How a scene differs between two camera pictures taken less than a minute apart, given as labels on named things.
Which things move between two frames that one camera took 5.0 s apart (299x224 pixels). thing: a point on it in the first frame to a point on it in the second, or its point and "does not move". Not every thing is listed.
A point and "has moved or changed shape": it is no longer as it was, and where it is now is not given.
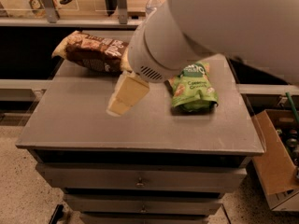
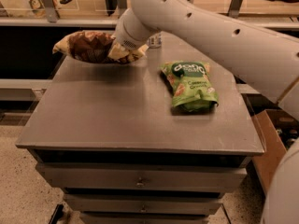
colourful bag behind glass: (35, 0) does not move
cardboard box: (277, 168) does not move
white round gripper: (139, 57) to (132, 46)
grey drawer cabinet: (149, 165) does not move
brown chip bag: (92, 52) has moved or changed shape
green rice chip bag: (192, 90) does not move
